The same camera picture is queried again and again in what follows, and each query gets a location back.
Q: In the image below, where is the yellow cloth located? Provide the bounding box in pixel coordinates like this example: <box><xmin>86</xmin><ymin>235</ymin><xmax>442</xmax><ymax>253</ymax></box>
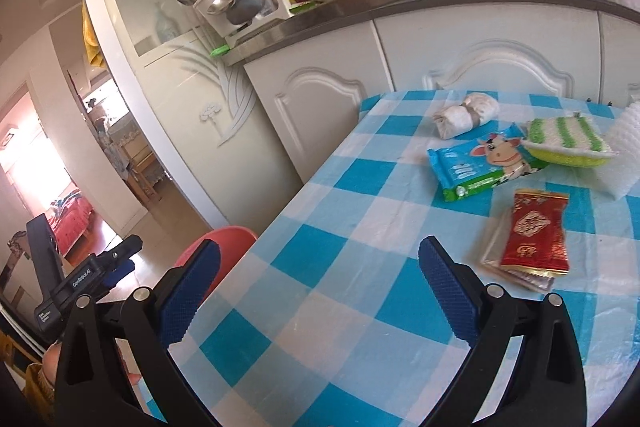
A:
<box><xmin>82</xmin><ymin>4</ymin><xmax>103</xmax><ymax>68</ymax></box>

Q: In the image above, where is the person's left forearm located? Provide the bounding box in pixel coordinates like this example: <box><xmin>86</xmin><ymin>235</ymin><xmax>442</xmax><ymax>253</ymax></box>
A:
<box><xmin>22</xmin><ymin>362</ymin><xmax>57</xmax><ymax>425</ymax></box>

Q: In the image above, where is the person's left hand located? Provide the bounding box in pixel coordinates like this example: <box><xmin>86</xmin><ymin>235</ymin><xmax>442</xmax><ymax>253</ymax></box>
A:
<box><xmin>42</xmin><ymin>341</ymin><xmax>63</xmax><ymax>389</ymax></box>

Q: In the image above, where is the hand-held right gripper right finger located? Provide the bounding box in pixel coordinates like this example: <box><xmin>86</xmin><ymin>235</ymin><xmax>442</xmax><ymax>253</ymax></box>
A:
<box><xmin>419</xmin><ymin>236</ymin><xmax>588</xmax><ymax>427</ymax></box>

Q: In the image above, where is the wooden chair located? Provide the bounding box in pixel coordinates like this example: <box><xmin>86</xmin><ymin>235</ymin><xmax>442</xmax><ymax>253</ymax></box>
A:
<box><xmin>120</xmin><ymin>137</ymin><xmax>168</xmax><ymax>200</ymax></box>

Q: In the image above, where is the white kitchen cabinet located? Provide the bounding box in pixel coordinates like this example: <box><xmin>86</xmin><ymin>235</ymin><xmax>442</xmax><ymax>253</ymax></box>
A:
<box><xmin>244</xmin><ymin>4</ymin><xmax>640</xmax><ymax>185</ymax></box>

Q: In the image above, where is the glass sliding door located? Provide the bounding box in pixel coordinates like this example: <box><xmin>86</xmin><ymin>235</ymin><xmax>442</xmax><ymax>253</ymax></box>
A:
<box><xmin>75</xmin><ymin>0</ymin><xmax>311</xmax><ymax>228</ymax></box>

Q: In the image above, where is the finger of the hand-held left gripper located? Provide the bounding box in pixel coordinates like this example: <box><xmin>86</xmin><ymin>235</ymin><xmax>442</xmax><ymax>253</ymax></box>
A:
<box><xmin>102</xmin><ymin>259</ymin><xmax>136</xmax><ymax>289</ymax></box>
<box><xmin>97</xmin><ymin>234</ymin><xmax>143</xmax><ymax>267</ymax></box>

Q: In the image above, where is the white foam fruit net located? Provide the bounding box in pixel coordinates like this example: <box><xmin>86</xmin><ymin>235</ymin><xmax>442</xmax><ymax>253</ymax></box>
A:
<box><xmin>602</xmin><ymin>102</ymin><xmax>640</xmax><ymax>200</ymax></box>

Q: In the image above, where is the red blanket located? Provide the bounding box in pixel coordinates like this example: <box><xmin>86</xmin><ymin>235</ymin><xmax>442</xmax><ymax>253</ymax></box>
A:
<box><xmin>50</xmin><ymin>192</ymin><xmax>96</xmax><ymax>253</ymax></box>

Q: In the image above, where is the red snack packet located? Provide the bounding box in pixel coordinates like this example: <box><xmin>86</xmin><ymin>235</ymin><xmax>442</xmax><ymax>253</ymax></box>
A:
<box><xmin>500</xmin><ymin>189</ymin><xmax>571</xmax><ymax>278</ymax></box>

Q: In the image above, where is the blue cow print packet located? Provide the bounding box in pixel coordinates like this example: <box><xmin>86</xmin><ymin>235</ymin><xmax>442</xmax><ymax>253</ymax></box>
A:
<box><xmin>427</xmin><ymin>124</ymin><xmax>548</xmax><ymax>202</ymax></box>

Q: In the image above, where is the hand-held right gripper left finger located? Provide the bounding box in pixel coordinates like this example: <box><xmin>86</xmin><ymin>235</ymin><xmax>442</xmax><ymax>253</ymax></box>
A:
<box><xmin>55</xmin><ymin>239</ymin><xmax>221</xmax><ymax>427</ymax></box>

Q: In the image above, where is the grey ladle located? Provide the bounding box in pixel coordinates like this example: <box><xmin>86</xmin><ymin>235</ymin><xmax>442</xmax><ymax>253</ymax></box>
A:
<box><xmin>225</xmin><ymin>0</ymin><xmax>263</xmax><ymax>25</ymax></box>

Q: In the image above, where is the silver foil packet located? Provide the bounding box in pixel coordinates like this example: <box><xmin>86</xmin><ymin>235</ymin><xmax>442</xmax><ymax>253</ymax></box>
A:
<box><xmin>480</xmin><ymin>207</ymin><xmax>556</xmax><ymax>293</ymax></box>

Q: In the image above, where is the pink plastic basin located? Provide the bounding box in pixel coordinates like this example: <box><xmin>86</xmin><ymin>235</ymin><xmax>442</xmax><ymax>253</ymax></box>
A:
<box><xmin>172</xmin><ymin>227</ymin><xmax>258</xmax><ymax>273</ymax></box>

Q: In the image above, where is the green striped sponge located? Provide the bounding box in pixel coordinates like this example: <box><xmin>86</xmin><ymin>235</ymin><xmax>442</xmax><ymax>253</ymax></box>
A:
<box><xmin>520</xmin><ymin>112</ymin><xmax>619</xmax><ymax>170</ymax></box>

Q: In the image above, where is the blue white checked tablecloth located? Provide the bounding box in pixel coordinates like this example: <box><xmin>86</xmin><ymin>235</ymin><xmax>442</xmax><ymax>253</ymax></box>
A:
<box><xmin>142</xmin><ymin>89</ymin><xmax>640</xmax><ymax>427</ymax></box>

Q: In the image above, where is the white cloth bundle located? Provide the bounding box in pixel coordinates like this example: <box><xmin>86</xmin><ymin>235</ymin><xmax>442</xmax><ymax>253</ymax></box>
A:
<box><xmin>432</xmin><ymin>93</ymin><xmax>501</xmax><ymax>140</ymax></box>

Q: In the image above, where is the white utensil holder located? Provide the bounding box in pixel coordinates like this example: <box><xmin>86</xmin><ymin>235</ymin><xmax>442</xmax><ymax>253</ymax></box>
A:
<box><xmin>192</xmin><ymin>0</ymin><xmax>241</xmax><ymax>35</ymax></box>

